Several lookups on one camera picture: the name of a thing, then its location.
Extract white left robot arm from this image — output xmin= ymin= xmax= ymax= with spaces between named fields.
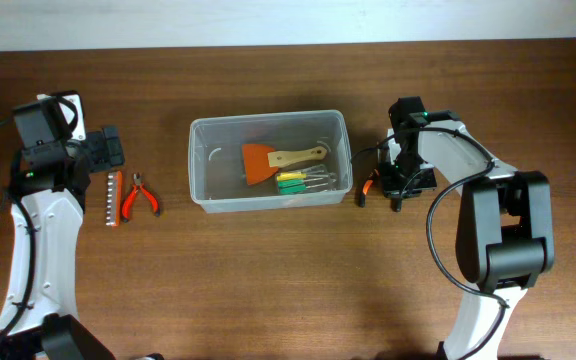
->
xmin=0 ymin=126 xmax=124 ymax=360

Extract orange screwdriver bit holder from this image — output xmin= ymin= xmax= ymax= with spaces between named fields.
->
xmin=106 ymin=171 xmax=123 ymax=227

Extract small red-handled cutting pliers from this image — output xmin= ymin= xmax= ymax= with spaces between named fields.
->
xmin=120 ymin=172 xmax=162 ymax=224

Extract orange scraper with wooden handle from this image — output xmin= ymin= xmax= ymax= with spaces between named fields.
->
xmin=241 ymin=144 xmax=328 ymax=185

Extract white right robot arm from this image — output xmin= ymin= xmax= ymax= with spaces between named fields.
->
xmin=377 ymin=96 xmax=555 ymax=359

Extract clear plastic container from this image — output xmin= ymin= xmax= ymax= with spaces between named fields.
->
xmin=188 ymin=110 xmax=353 ymax=213

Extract clear case of screwdrivers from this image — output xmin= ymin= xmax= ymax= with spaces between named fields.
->
xmin=274 ymin=164 xmax=338 ymax=195

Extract orange-black long-nose pliers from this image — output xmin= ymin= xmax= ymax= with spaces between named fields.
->
xmin=357 ymin=168 xmax=402 ymax=212

